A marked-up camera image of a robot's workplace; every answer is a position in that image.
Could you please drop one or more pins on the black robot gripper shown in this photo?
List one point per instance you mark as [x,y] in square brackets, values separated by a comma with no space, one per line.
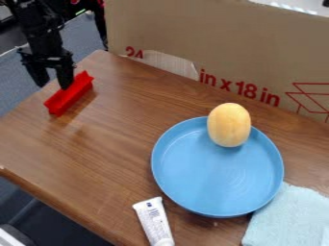
[42,22]

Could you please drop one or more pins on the red plastic block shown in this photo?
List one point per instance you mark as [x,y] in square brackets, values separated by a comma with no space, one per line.
[65,98]

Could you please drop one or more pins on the yellow potato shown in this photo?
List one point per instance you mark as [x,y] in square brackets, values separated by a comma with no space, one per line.
[229,125]

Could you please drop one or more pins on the white cream tube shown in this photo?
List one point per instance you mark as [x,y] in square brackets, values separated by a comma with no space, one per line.
[154,221]

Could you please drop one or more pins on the brown cardboard box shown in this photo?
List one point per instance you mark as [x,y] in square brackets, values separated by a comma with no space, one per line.
[261,50]

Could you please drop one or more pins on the blue round plate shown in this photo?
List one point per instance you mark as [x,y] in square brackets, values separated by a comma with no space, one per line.
[216,181]

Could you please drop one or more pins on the light blue towel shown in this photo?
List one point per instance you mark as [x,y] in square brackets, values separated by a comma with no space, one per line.
[294,221]

